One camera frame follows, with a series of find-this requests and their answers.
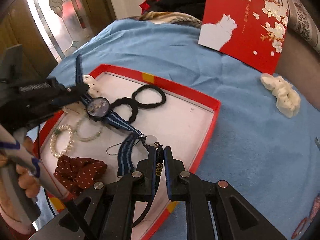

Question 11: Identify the pale jade bead bracelet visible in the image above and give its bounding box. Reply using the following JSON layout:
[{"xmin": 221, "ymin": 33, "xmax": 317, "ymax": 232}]
[{"xmin": 74, "ymin": 116, "xmax": 105, "ymax": 142}]

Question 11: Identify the blue blanket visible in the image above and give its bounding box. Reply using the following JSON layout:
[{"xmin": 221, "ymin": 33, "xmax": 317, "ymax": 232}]
[{"xmin": 25, "ymin": 20, "xmax": 320, "ymax": 240}]

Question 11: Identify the red polka dot scrunchie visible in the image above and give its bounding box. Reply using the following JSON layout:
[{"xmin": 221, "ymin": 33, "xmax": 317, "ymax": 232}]
[{"xmin": 54, "ymin": 155, "xmax": 108, "ymax": 197}]

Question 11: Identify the watch with blue striped strap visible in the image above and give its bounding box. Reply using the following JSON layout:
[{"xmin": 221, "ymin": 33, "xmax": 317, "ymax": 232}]
[{"xmin": 75, "ymin": 54, "xmax": 140, "ymax": 178}]

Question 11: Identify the plain black hair tie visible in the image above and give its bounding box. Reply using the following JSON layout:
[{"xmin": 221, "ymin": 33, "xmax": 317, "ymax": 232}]
[{"xmin": 131, "ymin": 85, "xmax": 167, "ymax": 110}]

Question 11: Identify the beige patterned scarf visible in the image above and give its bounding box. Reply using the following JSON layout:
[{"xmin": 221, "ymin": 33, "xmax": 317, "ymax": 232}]
[{"xmin": 136, "ymin": 11, "xmax": 203, "ymax": 28}]

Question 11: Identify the red box lid, cat print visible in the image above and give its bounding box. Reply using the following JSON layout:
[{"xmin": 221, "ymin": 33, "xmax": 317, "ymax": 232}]
[{"xmin": 198, "ymin": 0, "xmax": 289, "ymax": 75}]

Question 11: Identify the person's left hand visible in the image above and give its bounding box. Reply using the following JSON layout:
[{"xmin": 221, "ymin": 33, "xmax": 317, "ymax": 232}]
[{"xmin": 0, "ymin": 137, "xmax": 42, "ymax": 199}]

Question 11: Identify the cream dotted scrunchie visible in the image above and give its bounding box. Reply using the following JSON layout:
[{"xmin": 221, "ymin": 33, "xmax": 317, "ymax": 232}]
[{"xmin": 260, "ymin": 73, "xmax": 301, "ymax": 119}]

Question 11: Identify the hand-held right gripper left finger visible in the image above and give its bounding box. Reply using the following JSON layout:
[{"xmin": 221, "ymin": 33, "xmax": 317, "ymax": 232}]
[{"xmin": 58, "ymin": 150, "xmax": 157, "ymax": 240}]

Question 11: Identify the person's left forearm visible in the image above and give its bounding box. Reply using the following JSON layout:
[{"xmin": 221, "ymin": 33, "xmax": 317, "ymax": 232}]
[{"xmin": 0, "ymin": 200, "xmax": 35, "ymax": 240}]

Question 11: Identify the brown sofa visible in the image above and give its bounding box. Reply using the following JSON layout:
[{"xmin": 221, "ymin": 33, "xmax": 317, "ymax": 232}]
[{"xmin": 277, "ymin": 27, "xmax": 320, "ymax": 85}]

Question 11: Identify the wooden door with glass pane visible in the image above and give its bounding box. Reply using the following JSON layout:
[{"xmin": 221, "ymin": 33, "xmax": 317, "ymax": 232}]
[{"xmin": 0, "ymin": 0, "xmax": 118, "ymax": 80}]

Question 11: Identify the striped floral cushion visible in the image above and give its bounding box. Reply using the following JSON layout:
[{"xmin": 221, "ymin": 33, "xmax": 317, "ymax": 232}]
[{"xmin": 271, "ymin": 0, "xmax": 320, "ymax": 48}]

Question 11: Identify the black scalloped hair tie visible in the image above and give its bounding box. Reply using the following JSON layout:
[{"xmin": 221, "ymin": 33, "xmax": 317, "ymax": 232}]
[{"xmin": 110, "ymin": 98, "xmax": 139, "ymax": 130}]

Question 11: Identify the white cherry print scrunchie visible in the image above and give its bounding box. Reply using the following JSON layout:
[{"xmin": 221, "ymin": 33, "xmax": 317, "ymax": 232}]
[{"xmin": 61, "ymin": 74, "xmax": 102, "ymax": 114}]

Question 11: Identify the black garment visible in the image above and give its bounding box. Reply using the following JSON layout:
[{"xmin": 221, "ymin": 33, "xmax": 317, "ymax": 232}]
[{"xmin": 150, "ymin": 0, "xmax": 208, "ymax": 20}]

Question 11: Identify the red box tray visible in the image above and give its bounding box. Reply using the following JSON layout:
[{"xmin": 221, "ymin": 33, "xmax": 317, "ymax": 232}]
[{"xmin": 37, "ymin": 64, "xmax": 221, "ymax": 240}]

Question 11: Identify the red garment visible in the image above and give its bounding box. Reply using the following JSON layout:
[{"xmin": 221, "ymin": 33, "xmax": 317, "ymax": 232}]
[{"xmin": 139, "ymin": 0, "xmax": 162, "ymax": 14}]

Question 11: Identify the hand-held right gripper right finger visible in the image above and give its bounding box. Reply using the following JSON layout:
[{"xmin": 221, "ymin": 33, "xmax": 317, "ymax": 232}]
[{"xmin": 164, "ymin": 146, "xmax": 288, "ymax": 240}]

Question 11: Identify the pearl bracelet with green bead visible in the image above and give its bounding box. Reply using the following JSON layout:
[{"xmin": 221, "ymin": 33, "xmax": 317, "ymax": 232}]
[{"xmin": 49, "ymin": 124, "xmax": 75, "ymax": 158}]

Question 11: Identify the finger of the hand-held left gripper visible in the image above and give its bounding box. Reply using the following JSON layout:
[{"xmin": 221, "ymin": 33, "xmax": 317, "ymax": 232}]
[
  {"xmin": 50, "ymin": 94, "xmax": 87, "ymax": 112},
  {"xmin": 56, "ymin": 80, "xmax": 90, "ymax": 95}
]

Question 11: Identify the black cord lanyard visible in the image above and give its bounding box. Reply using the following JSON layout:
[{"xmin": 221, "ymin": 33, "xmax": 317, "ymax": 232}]
[{"xmin": 106, "ymin": 135, "xmax": 165, "ymax": 227}]

